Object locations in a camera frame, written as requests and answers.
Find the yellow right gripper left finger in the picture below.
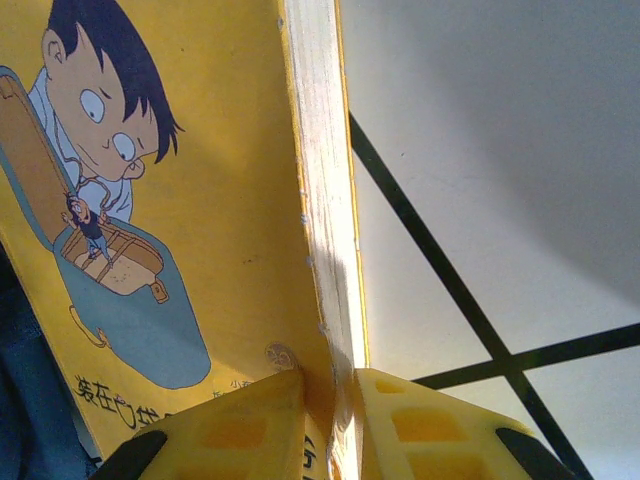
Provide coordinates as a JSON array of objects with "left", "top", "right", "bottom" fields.
[{"left": 92, "top": 368, "right": 308, "bottom": 480}]

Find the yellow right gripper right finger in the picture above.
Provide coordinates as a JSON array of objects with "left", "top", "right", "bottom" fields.
[{"left": 352, "top": 366, "right": 577, "bottom": 480}]

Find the navy blue backpack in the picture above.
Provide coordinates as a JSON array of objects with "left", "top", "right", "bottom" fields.
[{"left": 0, "top": 234, "right": 99, "bottom": 480}]

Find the yellow cartoon cover book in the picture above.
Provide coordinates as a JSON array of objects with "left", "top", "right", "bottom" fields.
[{"left": 0, "top": 0, "right": 372, "bottom": 480}]

